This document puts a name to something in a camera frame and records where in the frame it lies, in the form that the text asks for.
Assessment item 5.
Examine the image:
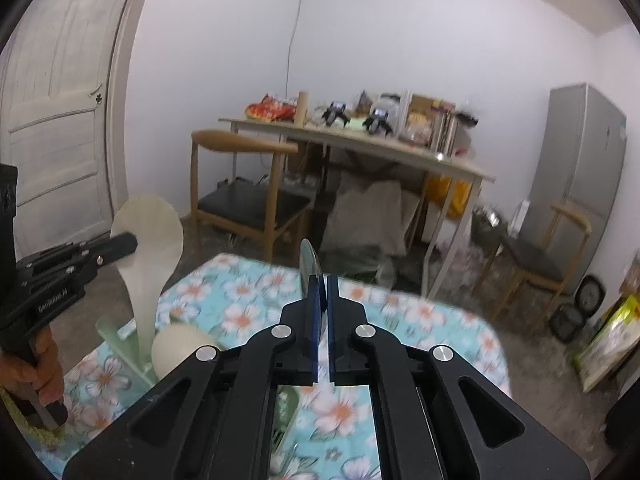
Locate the floral blue tablecloth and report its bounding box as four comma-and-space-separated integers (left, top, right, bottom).
30, 252, 511, 480

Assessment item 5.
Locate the metal spoon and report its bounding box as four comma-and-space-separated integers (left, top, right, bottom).
298, 238, 327, 293

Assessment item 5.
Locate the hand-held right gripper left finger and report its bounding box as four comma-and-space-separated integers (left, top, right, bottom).
62, 274, 321, 480

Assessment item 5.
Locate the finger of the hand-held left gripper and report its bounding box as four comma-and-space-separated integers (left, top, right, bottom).
75, 232, 139, 272

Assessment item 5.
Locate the black clawed device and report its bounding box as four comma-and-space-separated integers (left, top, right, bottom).
364, 107, 393, 137
322, 101, 351, 128

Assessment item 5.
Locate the yellow bag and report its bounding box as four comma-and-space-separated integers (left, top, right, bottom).
425, 172, 473, 221

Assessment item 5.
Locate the clear food bag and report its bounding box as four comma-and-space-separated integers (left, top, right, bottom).
405, 110, 433, 143

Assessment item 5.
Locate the steel canister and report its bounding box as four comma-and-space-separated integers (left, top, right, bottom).
430, 110, 458, 153

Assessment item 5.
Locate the white sack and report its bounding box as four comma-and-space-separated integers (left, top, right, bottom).
320, 180, 421, 261

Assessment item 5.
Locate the clear plastic container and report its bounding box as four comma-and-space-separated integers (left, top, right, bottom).
380, 92, 408, 136

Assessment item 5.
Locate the pale green utensil basket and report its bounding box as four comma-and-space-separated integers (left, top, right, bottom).
97, 316, 301, 463

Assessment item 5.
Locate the wooden chair black seat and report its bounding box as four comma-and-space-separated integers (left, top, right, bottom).
487, 202, 593, 333
191, 129, 313, 261

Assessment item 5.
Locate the grey refrigerator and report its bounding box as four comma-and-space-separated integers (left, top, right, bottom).
510, 83, 628, 296

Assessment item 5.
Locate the cream rice paddle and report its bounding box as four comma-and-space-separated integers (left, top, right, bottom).
110, 195, 183, 371

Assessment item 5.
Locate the white panelled door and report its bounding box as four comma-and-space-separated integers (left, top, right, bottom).
0, 0, 147, 233

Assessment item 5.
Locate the wall cable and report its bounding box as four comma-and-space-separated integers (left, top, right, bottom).
284, 0, 314, 96

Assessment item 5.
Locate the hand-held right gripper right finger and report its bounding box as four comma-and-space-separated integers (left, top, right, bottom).
327, 272, 591, 480

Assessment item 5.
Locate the dark green bag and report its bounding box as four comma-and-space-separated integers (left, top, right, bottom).
472, 205, 506, 251

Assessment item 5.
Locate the brown cardboard box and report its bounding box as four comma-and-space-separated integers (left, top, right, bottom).
407, 92, 456, 126

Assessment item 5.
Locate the black round appliance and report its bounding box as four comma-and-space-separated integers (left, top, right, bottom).
575, 275, 607, 318

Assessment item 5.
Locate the black pot-shaped appliance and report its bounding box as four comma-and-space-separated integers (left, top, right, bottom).
550, 305, 583, 343

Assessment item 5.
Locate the wooden dining table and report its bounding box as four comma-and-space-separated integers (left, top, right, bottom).
218, 115, 497, 301

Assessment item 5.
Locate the person's left hand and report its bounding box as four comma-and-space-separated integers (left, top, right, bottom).
0, 331, 66, 408

